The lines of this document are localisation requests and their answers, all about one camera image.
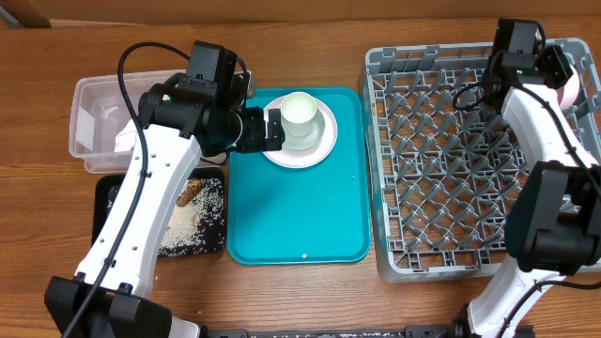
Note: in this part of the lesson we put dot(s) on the white napkin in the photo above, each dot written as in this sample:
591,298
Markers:
126,139

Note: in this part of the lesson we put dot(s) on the black plastic tray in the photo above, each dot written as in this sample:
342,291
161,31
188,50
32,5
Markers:
206,216

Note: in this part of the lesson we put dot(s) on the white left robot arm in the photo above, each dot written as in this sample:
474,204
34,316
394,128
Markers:
176,128

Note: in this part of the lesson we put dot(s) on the grey bowl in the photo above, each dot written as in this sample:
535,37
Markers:
317,136

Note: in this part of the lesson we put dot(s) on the teal serving tray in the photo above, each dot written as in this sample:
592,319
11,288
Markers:
320,214

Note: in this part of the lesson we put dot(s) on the large pink plate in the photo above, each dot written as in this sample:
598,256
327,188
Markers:
298,159

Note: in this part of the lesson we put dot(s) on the clear plastic bin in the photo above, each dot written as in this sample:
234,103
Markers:
99,113

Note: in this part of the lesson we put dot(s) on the brown food piece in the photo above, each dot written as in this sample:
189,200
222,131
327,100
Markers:
190,191

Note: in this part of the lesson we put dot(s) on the small pink bowl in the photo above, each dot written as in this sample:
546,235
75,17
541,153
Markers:
568,94

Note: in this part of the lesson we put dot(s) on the cream cup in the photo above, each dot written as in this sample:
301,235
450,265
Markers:
298,110

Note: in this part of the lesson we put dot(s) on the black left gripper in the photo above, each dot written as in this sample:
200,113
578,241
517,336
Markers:
256,140

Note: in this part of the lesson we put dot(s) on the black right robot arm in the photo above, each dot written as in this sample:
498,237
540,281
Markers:
553,228

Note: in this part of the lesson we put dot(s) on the grey dishwasher rack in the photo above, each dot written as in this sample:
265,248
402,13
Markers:
442,178

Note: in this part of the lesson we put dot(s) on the white rice pile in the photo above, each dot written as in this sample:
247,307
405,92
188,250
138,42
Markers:
197,225

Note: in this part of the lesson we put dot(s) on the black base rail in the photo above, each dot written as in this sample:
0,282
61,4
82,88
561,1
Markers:
456,330

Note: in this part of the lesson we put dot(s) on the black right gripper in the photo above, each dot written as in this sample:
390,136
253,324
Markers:
556,66

